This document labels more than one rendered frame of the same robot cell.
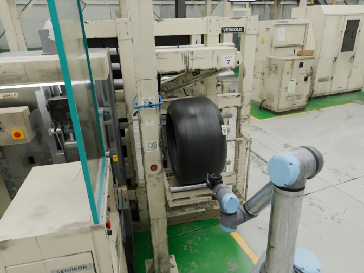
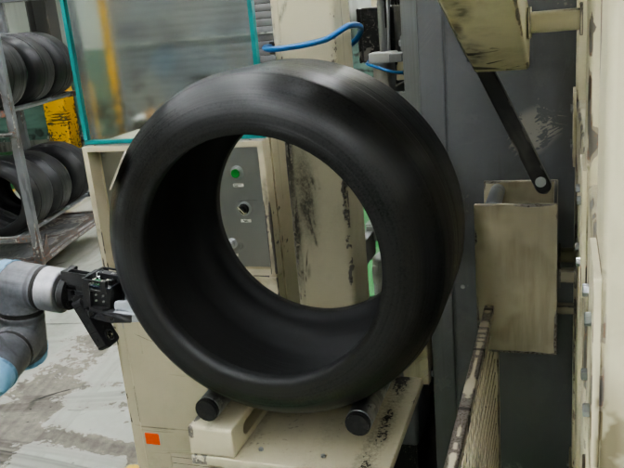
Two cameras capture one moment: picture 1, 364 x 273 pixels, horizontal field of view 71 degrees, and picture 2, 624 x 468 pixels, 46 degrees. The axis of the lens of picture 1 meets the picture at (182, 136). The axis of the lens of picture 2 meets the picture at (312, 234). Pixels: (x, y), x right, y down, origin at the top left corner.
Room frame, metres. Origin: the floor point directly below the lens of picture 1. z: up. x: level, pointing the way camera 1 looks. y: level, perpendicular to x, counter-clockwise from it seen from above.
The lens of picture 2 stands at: (2.36, -1.13, 1.56)
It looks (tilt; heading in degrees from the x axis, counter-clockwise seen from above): 16 degrees down; 122
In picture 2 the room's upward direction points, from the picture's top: 5 degrees counter-clockwise
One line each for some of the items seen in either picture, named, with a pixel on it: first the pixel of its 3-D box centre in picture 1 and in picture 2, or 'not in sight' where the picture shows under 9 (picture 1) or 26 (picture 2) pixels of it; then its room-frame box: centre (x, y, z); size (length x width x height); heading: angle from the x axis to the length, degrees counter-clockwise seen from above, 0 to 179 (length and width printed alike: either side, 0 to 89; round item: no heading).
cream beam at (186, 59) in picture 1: (192, 59); not in sight; (1.98, -0.10, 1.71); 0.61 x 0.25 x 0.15; 102
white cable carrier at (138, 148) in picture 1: (138, 149); not in sight; (1.54, 0.29, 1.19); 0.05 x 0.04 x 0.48; 12
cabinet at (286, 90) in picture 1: (287, 84); not in sight; (5.94, -2.48, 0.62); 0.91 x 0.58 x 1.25; 111
